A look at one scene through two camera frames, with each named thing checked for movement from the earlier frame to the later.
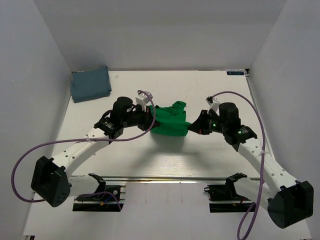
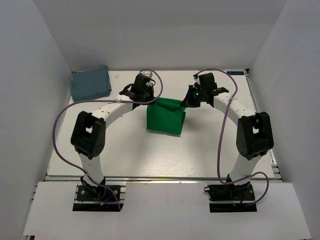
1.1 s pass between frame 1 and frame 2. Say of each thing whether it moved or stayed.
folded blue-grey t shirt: stayed
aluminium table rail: stayed
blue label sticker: stayed
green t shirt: moved
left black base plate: stayed
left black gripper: moved
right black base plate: stayed
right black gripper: moved
